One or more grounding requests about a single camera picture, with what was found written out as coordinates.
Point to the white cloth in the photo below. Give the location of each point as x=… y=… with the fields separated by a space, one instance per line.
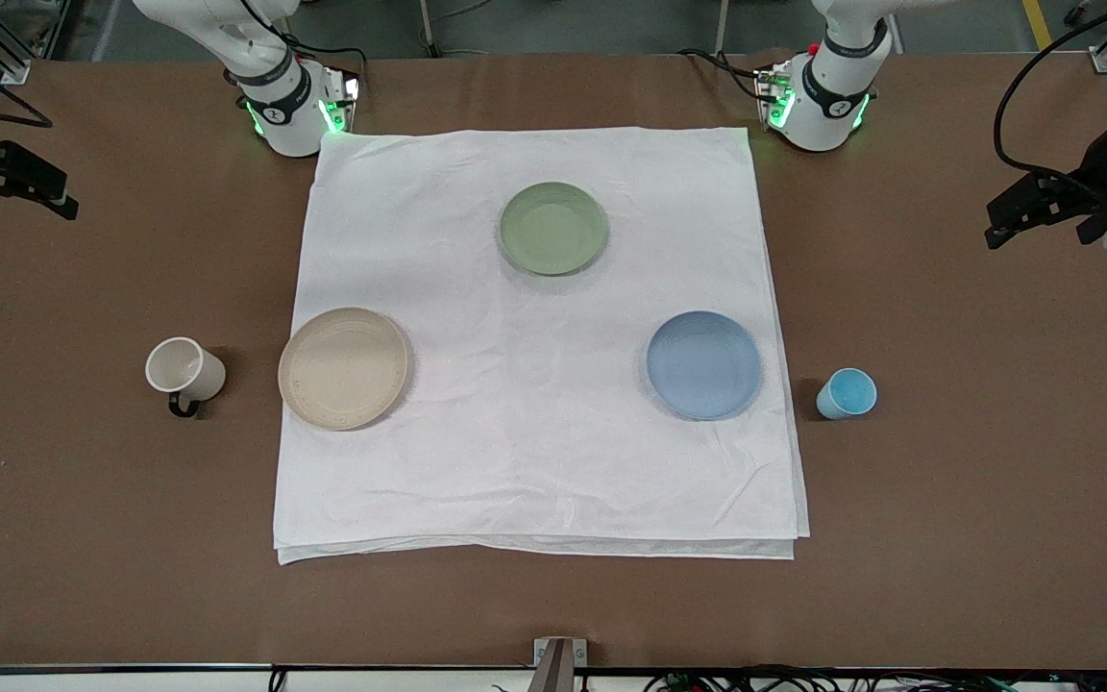
x=534 y=432

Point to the green round plate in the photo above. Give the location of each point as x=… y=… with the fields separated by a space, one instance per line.
x=553 y=231

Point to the beige round plate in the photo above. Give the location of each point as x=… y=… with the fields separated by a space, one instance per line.
x=342 y=370

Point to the grey metal table bracket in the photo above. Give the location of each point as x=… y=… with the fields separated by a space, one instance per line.
x=558 y=663

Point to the blue cup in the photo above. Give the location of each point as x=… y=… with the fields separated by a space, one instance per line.
x=849 y=394

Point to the blue round plate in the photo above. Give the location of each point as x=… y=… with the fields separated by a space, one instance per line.
x=702 y=365

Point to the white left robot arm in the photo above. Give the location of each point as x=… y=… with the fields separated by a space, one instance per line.
x=827 y=115

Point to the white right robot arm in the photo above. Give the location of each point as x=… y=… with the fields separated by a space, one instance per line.
x=289 y=125

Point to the white background post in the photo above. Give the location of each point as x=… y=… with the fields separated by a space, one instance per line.
x=427 y=29

